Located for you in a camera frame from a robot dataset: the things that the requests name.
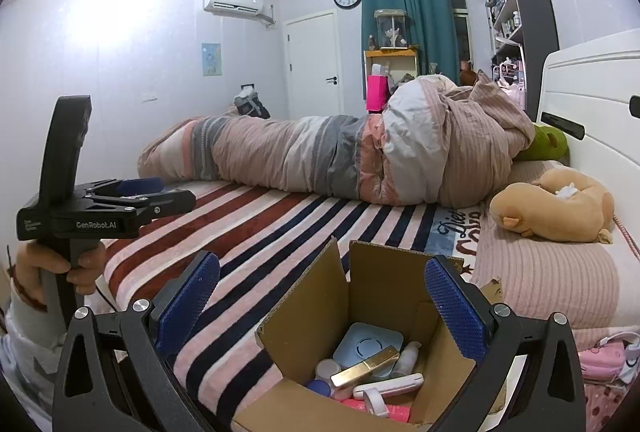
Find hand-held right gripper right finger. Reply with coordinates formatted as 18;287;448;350
424;256;587;432

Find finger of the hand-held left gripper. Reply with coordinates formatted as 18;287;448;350
82;190;197;226
75;178;165;201

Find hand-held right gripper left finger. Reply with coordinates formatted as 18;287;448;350
52;250;222;432

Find small white bottle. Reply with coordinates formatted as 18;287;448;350
390;341;423;376

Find light blue square case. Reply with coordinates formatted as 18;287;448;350
332;323;405;368

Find white rectangular case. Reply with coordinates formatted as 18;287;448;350
352;374;425;401

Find gold rectangular case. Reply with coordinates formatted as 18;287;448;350
330;346;401;388

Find pink nail polish bottle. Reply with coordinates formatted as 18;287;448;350
342;399;412;424

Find brown cardboard box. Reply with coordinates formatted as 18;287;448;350
231;237;506;432

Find white contact lens case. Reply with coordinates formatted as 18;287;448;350
315;358;344;383

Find person's left forearm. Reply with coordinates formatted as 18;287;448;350
0;294;68;413

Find person's left hand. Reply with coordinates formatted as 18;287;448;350
10;239;107;299

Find pink quilted bed sheet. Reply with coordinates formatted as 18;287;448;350
470;159;640;330

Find striped fleece blanket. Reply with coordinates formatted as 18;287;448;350
85;179;481;432

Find black grey luggage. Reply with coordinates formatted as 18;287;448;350
232;82;271;120

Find tan plush toy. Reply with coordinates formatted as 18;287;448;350
489;168;616;243

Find pink bag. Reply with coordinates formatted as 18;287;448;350
580;337;629;381

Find pink grey rolled duvet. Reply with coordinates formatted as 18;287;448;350
137;70;536;205

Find pink polka dot cloth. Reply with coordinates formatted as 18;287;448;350
585;377;632;432

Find green plush toy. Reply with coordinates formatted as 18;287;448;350
515;123;570;161

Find white door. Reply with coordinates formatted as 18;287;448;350
285;12;344;117

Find white air conditioner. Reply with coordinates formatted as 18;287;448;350
203;0;277;29

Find bright pink box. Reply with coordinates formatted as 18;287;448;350
366;74;388;115

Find yellow shelf unit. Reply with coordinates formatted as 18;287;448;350
363;49;420;100

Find white bed headboard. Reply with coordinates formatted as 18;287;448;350
535;29;640;257

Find glass display case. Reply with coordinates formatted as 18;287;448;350
374;9;408;50

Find window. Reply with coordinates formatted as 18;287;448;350
447;0;474;67

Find teal curtain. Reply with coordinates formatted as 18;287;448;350
361;0;461;77

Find black cable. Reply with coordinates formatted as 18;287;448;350
95;279;122;313

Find light blue wall poster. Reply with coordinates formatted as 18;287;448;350
202;43;222;76

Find red string bracelet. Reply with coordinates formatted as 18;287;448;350
7;262;48;313

